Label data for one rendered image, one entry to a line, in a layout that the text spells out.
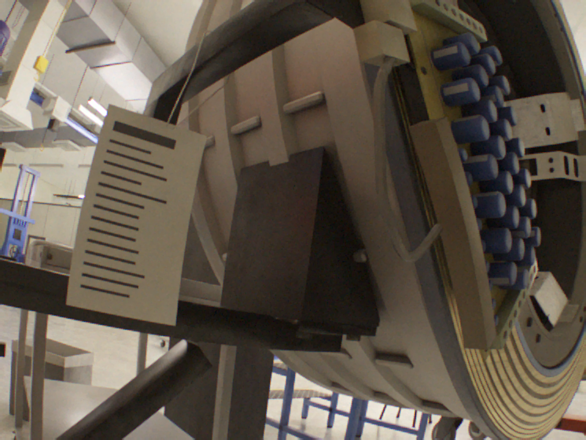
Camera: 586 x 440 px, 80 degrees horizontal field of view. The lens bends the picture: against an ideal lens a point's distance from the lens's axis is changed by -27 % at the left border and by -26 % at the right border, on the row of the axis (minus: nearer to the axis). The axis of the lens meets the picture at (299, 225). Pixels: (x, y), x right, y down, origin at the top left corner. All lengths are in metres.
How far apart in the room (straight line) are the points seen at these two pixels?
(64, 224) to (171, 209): 11.45
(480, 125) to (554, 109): 1.17
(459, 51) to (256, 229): 0.33
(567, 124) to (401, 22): 1.27
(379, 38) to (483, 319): 0.22
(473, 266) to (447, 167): 0.08
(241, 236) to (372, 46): 0.36
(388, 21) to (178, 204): 0.21
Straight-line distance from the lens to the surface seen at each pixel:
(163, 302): 0.35
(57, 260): 0.78
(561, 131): 1.52
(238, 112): 0.63
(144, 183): 0.34
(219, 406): 0.96
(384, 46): 0.28
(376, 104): 0.26
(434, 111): 0.35
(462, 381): 0.50
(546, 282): 1.19
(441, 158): 0.30
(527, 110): 1.52
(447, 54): 0.36
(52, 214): 12.23
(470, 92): 0.35
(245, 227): 0.57
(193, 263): 1.58
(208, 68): 0.39
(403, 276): 0.48
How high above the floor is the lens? 0.66
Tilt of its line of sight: 11 degrees up
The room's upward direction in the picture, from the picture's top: 8 degrees clockwise
